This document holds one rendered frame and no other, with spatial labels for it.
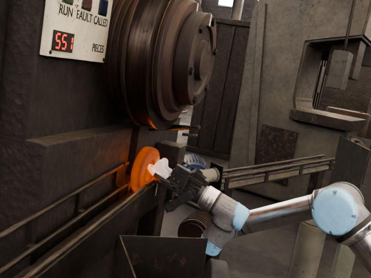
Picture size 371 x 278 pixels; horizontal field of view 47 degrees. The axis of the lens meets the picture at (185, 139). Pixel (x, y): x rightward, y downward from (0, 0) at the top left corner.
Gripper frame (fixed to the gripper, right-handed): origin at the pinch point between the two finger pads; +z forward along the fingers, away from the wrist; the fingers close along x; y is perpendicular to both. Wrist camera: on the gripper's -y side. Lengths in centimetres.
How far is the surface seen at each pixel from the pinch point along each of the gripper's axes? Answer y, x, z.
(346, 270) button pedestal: -15, -63, -84
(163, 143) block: 4.0, -20.2, 4.3
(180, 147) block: 5.9, -20.5, -2.2
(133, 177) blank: -2.5, 7.8, 0.6
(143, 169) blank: 1.2, 6.3, -0.5
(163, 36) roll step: 40.7, 19.1, 7.5
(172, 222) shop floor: -80, -150, 5
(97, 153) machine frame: 4.8, 24.5, 8.0
